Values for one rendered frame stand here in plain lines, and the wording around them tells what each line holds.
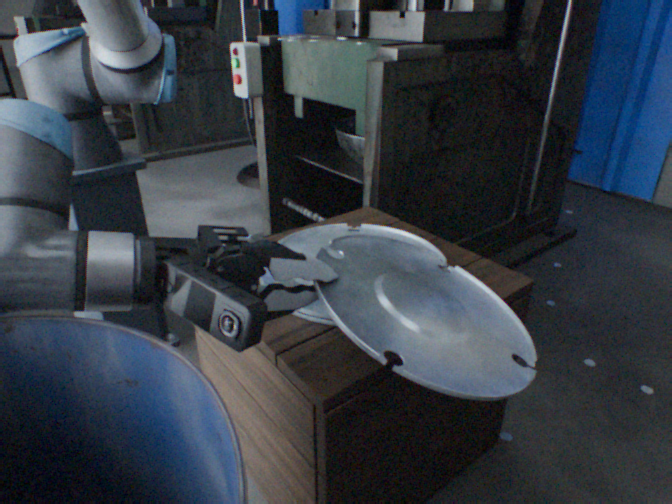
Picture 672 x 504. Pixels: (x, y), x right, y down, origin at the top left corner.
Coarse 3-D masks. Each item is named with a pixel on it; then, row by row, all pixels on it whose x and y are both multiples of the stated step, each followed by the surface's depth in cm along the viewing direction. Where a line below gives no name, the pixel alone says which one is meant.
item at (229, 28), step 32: (160, 0) 238; (192, 0) 265; (224, 0) 240; (160, 32) 229; (192, 32) 237; (224, 32) 246; (192, 64) 243; (224, 64) 253; (192, 96) 250; (224, 96) 261; (128, 128) 281; (160, 128) 247; (192, 128) 256; (224, 128) 267
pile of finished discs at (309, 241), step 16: (336, 224) 86; (368, 224) 86; (288, 240) 81; (304, 240) 81; (320, 240) 81; (400, 240) 81; (416, 240) 81; (336, 256) 75; (448, 272) 71; (320, 304) 64; (320, 320) 61
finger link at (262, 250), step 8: (264, 240) 49; (240, 248) 48; (248, 248) 47; (256, 248) 48; (264, 248) 48; (272, 248) 48; (280, 248) 49; (288, 248) 50; (256, 256) 48; (264, 256) 48; (272, 256) 49; (280, 256) 49; (288, 256) 49; (296, 256) 50; (304, 256) 50; (264, 264) 49
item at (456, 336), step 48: (336, 240) 63; (384, 240) 69; (336, 288) 54; (384, 288) 56; (432, 288) 61; (480, 288) 68; (384, 336) 49; (432, 336) 52; (480, 336) 57; (528, 336) 60; (432, 384) 45; (480, 384) 49; (528, 384) 51
